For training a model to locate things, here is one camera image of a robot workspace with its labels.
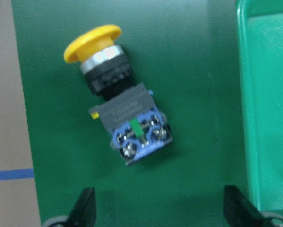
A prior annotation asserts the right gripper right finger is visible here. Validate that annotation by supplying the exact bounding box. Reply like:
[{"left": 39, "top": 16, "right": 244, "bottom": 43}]
[{"left": 223, "top": 185, "right": 271, "bottom": 227}]

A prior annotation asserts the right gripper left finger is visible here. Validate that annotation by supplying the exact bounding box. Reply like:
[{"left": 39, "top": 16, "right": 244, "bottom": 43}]
[{"left": 66, "top": 187, "right": 96, "bottom": 227}]

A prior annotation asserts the green conveyor belt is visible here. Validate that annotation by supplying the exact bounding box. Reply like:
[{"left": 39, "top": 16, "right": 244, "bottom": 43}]
[{"left": 11, "top": 0, "right": 253, "bottom": 227}]

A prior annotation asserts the green plastic tray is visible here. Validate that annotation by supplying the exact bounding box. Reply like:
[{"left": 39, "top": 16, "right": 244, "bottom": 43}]
[{"left": 236, "top": 0, "right": 283, "bottom": 210}]

